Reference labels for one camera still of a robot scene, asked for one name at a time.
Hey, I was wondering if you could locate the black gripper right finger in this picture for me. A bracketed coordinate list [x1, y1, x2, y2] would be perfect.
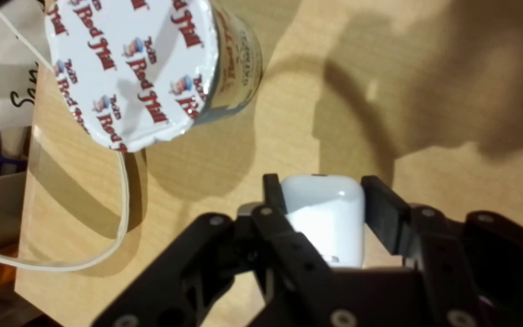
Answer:
[360, 174, 523, 327]

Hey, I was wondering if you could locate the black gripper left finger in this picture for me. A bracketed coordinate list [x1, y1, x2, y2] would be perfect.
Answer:
[90, 172, 331, 327]

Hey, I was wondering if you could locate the oatmeal cup with printed lid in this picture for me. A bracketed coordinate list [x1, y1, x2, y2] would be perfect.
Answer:
[42, 0, 267, 154]

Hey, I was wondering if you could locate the white airpods case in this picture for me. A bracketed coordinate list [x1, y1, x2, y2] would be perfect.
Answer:
[280, 172, 367, 270]

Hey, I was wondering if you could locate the cream canvas tote bag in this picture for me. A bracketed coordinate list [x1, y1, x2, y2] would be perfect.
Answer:
[0, 0, 135, 274]

